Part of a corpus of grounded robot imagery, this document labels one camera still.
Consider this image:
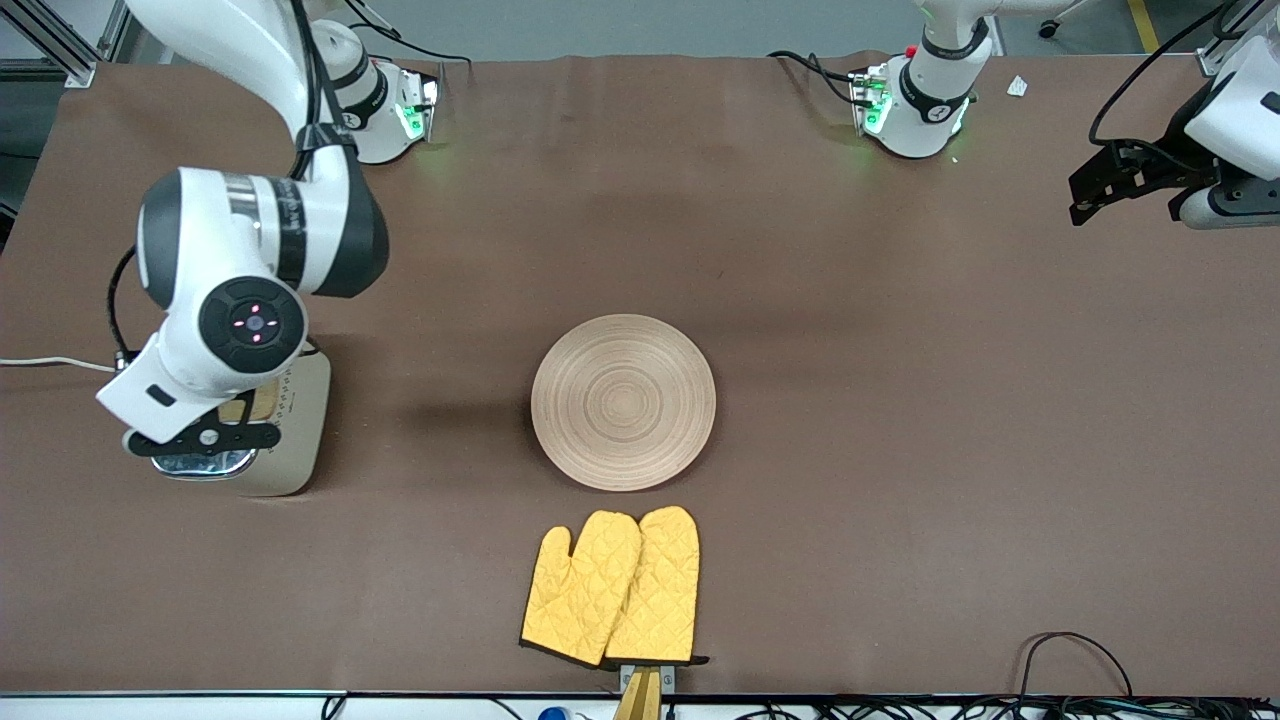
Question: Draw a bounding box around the black cable to left gripper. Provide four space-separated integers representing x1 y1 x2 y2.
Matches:
1088 0 1247 151

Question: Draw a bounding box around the round wooden plate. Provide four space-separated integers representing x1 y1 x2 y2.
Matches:
530 313 718 493

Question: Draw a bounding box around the black cable along right arm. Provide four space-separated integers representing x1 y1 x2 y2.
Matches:
285 0 361 186

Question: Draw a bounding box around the aluminium frame extrusion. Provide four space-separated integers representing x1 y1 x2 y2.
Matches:
0 0 131 89
1197 0 1280 77

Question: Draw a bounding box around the black cable bundle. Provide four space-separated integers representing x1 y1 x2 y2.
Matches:
665 695 1280 720

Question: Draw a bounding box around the tan wooden clamp with bracket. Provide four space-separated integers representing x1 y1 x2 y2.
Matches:
612 663 678 720

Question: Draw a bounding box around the white toaster power cable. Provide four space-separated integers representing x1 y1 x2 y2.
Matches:
0 356 121 375

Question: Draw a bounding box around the black cable at right arm base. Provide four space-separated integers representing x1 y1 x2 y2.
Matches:
345 0 473 67

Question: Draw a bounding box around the yellow quilted oven mitt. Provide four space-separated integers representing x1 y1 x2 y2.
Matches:
604 505 702 666
519 511 643 669

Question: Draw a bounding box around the black cable at left arm base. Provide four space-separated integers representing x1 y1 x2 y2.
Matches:
767 49 863 107

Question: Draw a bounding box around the black cable at arm base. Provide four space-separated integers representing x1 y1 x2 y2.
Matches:
345 0 473 67
767 49 863 107

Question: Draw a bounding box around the chrome two-slot toaster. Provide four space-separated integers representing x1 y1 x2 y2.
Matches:
150 348 332 498

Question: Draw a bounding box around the black looped cable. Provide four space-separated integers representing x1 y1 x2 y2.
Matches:
1017 631 1137 699

